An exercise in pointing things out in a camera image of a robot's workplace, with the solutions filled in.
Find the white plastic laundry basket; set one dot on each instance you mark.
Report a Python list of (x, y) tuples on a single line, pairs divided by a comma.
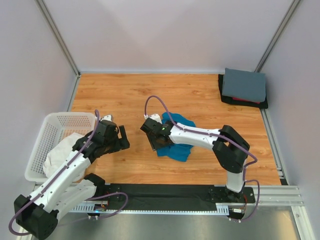
[(55, 127)]

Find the slotted grey cable duct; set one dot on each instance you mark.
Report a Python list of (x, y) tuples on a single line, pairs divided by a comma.
[(90, 207)]

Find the aluminium corner post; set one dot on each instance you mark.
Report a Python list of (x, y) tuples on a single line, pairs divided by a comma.
[(294, 5), (57, 35)]

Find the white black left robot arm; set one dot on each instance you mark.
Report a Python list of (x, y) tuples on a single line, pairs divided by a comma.
[(40, 212)]

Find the right aluminium corner post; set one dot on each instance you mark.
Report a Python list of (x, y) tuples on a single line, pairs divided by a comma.
[(294, 5)]

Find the folded red t shirt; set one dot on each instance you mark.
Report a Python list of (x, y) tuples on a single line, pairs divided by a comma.
[(243, 100)]

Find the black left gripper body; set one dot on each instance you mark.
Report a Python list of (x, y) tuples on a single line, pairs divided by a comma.
[(115, 144)]

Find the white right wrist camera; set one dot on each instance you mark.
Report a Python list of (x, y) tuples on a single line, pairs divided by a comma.
[(155, 117)]

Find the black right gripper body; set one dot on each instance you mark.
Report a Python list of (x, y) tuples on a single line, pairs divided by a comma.
[(155, 144)]

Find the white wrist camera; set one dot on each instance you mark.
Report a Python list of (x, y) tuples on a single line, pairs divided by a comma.
[(107, 118), (155, 117)]

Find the white t shirt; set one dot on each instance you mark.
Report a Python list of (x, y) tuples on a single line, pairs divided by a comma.
[(58, 155)]

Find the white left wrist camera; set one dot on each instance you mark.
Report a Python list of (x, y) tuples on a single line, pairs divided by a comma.
[(107, 118)]

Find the left aluminium corner post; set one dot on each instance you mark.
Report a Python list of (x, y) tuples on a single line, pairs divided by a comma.
[(57, 35)]

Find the folded grey t shirt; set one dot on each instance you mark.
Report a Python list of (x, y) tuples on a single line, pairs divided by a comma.
[(245, 85)]

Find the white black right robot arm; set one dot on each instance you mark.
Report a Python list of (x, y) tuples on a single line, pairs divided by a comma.
[(229, 148)]

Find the blue t shirt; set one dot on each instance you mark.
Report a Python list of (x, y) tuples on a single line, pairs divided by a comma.
[(178, 152)]

